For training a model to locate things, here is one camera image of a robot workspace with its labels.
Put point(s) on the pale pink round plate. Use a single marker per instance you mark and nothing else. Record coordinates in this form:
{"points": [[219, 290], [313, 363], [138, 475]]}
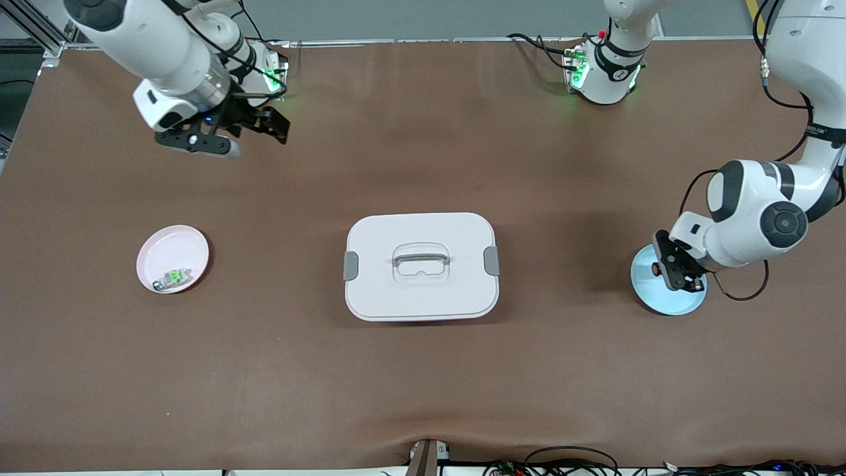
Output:
{"points": [[178, 248]]}

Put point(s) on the green clear small connector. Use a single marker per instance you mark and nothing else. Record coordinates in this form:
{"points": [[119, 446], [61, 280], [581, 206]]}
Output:
{"points": [[173, 277]]}

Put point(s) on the aluminium table edge rail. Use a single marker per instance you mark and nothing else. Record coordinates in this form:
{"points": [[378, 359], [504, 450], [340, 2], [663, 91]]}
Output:
{"points": [[429, 41]]}

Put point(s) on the brown table mat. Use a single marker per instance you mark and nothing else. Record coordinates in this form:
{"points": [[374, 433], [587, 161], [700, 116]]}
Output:
{"points": [[423, 370]]}

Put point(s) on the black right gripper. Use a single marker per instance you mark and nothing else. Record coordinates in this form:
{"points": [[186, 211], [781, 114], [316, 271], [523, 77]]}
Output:
{"points": [[242, 114]]}

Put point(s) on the grey box latch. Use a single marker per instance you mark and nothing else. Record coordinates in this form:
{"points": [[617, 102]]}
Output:
{"points": [[492, 260], [351, 266]]}

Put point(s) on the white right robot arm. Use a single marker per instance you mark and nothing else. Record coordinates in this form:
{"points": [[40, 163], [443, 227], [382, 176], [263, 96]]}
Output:
{"points": [[152, 39]]}

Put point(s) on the aluminium frame post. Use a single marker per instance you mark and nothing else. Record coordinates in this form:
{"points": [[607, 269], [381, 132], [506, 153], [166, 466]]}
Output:
{"points": [[39, 30]]}

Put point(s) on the white lidded storage box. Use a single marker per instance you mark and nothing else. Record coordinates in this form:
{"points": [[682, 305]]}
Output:
{"points": [[423, 297]]}

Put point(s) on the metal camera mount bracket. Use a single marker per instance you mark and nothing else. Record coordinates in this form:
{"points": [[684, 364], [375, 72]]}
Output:
{"points": [[426, 459]]}

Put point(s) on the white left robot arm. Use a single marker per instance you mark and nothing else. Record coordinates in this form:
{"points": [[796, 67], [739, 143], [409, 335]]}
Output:
{"points": [[747, 218]]}

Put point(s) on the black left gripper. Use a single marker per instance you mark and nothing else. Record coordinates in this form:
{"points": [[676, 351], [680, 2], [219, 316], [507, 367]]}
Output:
{"points": [[692, 278]]}

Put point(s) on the light blue round plate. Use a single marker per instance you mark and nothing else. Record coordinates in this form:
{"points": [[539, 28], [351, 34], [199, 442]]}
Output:
{"points": [[664, 303]]}

